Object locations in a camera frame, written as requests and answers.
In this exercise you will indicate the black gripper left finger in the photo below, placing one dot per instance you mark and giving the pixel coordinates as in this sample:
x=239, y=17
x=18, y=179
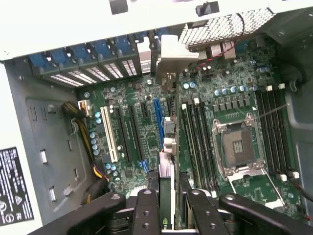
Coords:
x=146, y=215

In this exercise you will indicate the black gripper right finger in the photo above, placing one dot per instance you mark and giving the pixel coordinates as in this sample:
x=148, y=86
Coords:
x=205, y=218

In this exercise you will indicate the RAM slot with white clips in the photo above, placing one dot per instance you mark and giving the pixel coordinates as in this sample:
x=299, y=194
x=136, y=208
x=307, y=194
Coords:
x=205, y=147
x=289, y=132
x=275, y=132
x=191, y=147

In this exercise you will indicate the RAM slot with black clips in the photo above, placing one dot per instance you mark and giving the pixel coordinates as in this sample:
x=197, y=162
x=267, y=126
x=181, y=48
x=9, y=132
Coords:
x=282, y=132
x=211, y=147
x=269, y=132
x=198, y=147

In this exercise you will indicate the thin metal locking lever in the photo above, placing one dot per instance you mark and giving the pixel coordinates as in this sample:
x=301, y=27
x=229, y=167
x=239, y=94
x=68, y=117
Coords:
x=271, y=112
x=276, y=189

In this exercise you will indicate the CPU socket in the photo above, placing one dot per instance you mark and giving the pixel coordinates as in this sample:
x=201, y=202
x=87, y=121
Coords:
x=236, y=147

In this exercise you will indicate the green Dell motherboard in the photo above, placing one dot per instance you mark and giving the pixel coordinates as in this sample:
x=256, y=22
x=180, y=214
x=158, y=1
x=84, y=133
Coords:
x=149, y=132

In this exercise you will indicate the white expansion slot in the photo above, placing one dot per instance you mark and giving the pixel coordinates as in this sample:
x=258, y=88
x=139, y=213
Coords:
x=108, y=134

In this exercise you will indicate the blue expansion slot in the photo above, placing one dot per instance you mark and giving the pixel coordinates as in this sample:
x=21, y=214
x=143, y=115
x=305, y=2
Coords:
x=158, y=122

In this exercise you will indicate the short black expansion slot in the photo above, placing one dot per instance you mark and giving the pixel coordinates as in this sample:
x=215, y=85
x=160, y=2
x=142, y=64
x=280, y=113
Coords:
x=144, y=109

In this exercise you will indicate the grey metal PC case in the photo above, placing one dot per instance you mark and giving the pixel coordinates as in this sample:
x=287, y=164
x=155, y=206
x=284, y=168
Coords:
x=56, y=147

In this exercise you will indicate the white power connector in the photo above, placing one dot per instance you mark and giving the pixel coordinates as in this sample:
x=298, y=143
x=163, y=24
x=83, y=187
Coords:
x=84, y=106

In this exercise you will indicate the black warning label sticker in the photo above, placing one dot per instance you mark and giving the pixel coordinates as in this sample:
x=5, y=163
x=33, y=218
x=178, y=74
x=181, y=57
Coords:
x=14, y=186

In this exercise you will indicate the perforated expansion slot cover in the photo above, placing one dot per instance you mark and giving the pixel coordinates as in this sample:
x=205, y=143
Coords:
x=129, y=67
x=97, y=73
x=82, y=76
x=66, y=80
x=113, y=70

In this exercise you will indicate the silver metal port block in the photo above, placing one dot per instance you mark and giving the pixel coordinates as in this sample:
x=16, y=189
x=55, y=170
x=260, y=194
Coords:
x=228, y=50
x=214, y=52

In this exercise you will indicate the blue plastic card retainer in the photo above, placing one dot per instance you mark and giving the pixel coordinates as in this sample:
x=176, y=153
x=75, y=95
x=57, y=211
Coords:
x=111, y=47
x=94, y=50
x=69, y=58
x=36, y=61
x=127, y=45

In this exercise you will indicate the perforated metal vent grille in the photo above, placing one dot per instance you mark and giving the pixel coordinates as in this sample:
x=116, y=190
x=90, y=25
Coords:
x=215, y=29

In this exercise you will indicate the black plastic case latch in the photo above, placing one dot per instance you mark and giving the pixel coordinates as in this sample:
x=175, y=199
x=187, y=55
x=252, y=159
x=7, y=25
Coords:
x=207, y=8

